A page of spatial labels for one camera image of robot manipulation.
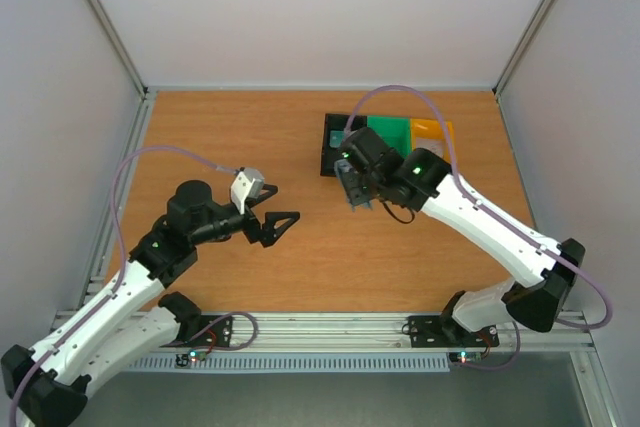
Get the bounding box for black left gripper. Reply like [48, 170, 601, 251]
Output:
[191, 200, 300, 247]

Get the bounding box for teal blue card holder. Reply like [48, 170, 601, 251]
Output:
[334, 159, 373, 211]

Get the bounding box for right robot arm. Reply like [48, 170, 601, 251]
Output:
[336, 127, 586, 344]

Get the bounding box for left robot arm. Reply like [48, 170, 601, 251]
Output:
[1, 172, 300, 426]

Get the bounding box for white card in yellow bin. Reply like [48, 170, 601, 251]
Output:
[413, 137, 447, 159]

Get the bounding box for black storage bin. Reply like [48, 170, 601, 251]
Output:
[320, 113, 350, 177]

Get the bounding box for green storage bin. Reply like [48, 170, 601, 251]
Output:
[367, 116, 412, 157]

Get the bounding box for yellow storage bin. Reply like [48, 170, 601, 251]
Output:
[409, 118, 451, 162]

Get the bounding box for left small circuit board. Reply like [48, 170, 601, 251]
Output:
[175, 351, 208, 368]

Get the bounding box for small circuit board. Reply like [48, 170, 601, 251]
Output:
[175, 351, 208, 368]
[449, 350, 485, 364]

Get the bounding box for right small circuit board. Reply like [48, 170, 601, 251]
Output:
[449, 350, 485, 364]

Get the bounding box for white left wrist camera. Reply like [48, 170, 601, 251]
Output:
[230, 168, 264, 215]

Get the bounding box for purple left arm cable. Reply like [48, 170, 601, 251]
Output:
[9, 145, 246, 416]

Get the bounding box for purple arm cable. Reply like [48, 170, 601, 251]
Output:
[9, 145, 246, 416]
[342, 85, 614, 331]

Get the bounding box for aluminium front rail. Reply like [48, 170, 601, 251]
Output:
[47, 310, 596, 353]

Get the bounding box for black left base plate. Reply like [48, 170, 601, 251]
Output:
[163, 314, 233, 348]

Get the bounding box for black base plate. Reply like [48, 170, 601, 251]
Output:
[402, 315, 500, 348]
[163, 314, 233, 348]

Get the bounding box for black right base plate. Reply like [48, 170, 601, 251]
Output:
[402, 315, 500, 348]

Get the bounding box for grey slotted cable duct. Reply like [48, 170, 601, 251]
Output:
[127, 353, 450, 375]

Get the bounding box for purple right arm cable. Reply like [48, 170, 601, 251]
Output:
[342, 85, 614, 331]

